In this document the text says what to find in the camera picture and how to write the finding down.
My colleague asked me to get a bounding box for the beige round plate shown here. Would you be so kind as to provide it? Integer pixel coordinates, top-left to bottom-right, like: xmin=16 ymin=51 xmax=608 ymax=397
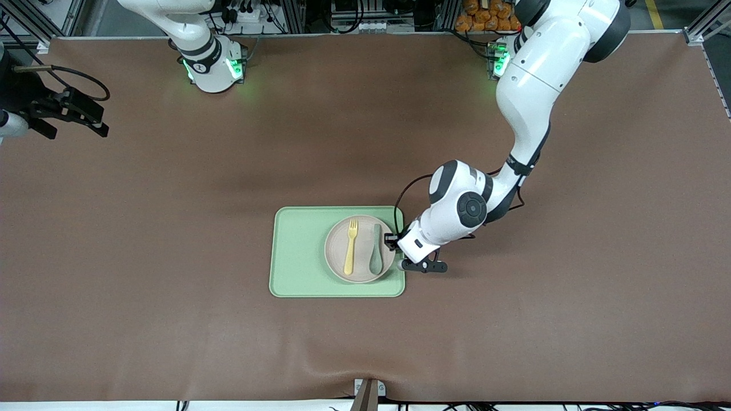
xmin=324 ymin=215 xmax=397 ymax=283

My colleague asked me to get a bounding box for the yellow plastic fork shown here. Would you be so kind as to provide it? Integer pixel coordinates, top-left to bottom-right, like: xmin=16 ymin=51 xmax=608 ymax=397
xmin=343 ymin=219 xmax=359 ymax=276

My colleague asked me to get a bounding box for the green plastic spoon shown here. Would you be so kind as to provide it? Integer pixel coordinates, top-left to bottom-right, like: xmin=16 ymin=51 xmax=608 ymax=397
xmin=369 ymin=223 xmax=384 ymax=275

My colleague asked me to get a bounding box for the light green rectangular tray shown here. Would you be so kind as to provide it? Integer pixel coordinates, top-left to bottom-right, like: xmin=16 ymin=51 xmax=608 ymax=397
xmin=269 ymin=206 xmax=405 ymax=298

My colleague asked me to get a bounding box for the brown table cover mat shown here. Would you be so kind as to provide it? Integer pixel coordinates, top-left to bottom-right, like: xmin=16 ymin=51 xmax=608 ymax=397
xmin=0 ymin=33 xmax=731 ymax=404

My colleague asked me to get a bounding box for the white power strip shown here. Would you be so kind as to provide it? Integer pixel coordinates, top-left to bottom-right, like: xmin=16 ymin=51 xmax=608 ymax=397
xmin=226 ymin=0 xmax=269 ymax=23

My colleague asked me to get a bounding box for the pile of orange items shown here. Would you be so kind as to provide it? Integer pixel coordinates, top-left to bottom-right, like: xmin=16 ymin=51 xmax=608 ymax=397
xmin=455 ymin=0 xmax=517 ymax=32

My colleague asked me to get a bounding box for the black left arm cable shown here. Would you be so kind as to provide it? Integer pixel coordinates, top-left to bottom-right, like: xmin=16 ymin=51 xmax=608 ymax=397
xmin=394 ymin=166 xmax=523 ymax=235

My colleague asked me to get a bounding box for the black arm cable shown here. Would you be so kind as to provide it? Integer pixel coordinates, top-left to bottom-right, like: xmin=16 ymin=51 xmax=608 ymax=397
xmin=394 ymin=166 xmax=523 ymax=235
xmin=14 ymin=64 xmax=110 ymax=102

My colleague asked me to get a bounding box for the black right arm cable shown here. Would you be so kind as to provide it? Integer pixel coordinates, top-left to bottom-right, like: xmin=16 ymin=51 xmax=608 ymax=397
xmin=14 ymin=64 xmax=110 ymax=102

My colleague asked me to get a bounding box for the aluminium frame profile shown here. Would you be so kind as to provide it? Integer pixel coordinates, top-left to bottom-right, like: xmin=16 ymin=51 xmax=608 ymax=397
xmin=0 ymin=0 xmax=86 ymax=52
xmin=682 ymin=0 xmax=731 ymax=46

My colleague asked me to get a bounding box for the metal table edge bracket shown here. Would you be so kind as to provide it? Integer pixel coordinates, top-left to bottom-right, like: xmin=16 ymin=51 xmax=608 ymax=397
xmin=351 ymin=378 xmax=387 ymax=411

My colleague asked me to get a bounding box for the aluminium frame post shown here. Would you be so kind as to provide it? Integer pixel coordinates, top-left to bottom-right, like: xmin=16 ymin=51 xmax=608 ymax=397
xmin=280 ymin=0 xmax=306 ymax=34
xmin=437 ymin=0 xmax=460 ymax=32

